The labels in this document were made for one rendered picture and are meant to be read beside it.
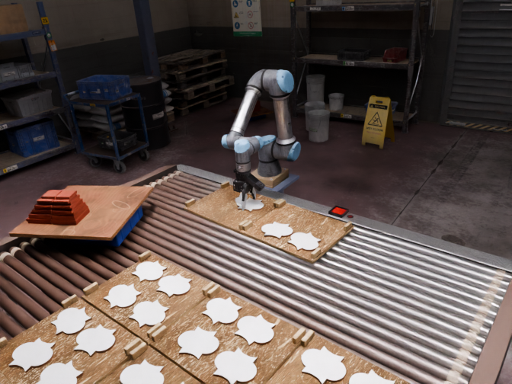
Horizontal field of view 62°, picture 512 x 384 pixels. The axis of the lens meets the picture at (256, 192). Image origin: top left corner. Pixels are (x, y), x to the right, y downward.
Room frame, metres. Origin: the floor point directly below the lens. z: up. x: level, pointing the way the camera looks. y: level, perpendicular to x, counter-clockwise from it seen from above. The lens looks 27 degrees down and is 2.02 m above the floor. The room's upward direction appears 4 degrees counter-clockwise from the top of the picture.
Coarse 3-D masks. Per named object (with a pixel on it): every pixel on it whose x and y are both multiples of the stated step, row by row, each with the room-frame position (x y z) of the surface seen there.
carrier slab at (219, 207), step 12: (216, 192) 2.19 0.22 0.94; (228, 192) 2.18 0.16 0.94; (204, 204) 2.05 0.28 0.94; (216, 204) 2.04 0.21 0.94; (228, 204) 2.03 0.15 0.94; (264, 204) 2.00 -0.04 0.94; (204, 216) 1.92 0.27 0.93; (216, 216) 1.91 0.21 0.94; (228, 216) 1.90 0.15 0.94; (240, 216) 1.89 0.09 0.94; (252, 216) 1.88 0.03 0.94; (228, 228) 1.81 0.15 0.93
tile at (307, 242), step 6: (294, 234) 1.68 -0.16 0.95; (300, 234) 1.67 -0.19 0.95; (306, 234) 1.67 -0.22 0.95; (294, 240) 1.63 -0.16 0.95; (300, 240) 1.62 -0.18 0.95; (306, 240) 1.62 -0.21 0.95; (312, 240) 1.62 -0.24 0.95; (318, 240) 1.61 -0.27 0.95; (294, 246) 1.59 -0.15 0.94; (300, 246) 1.57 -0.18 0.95; (306, 246) 1.57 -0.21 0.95; (312, 246) 1.57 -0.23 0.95
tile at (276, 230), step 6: (276, 222) 1.79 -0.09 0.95; (264, 228) 1.75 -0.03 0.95; (270, 228) 1.74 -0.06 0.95; (276, 228) 1.74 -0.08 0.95; (282, 228) 1.74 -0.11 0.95; (288, 228) 1.73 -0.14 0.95; (270, 234) 1.69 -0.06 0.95; (276, 234) 1.69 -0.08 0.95; (282, 234) 1.68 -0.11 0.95; (288, 234) 1.68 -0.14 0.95
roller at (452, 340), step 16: (144, 208) 2.09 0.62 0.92; (176, 224) 1.89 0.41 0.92; (208, 240) 1.73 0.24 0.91; (256, 256) 1.56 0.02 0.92; (288, 272) 1.44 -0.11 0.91; (320, 288) 1.34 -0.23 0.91; (336, 288) 1.31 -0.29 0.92; (368, 304) 1.22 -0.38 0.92; (400, 320) 1.13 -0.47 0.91; (416, 320) 1.12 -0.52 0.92; (432, 336) 1.06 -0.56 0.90; (448, 336) 1.04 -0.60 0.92; (480, 352) 0.97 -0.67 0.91
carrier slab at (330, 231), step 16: (288, 208) 1.94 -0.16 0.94; (256, 224) 1.81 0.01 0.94; (304, 224) 1.78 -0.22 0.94; (320, 224) 1.77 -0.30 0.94; (336, 224) 1.76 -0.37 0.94; (256, 240) 1.69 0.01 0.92; (272, 240) 1.66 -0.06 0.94; (288, 240) 1.65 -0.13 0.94; (336, 240) 1.62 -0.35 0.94; (304, 256) 1.51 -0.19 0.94; (320, 256) 1.52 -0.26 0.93
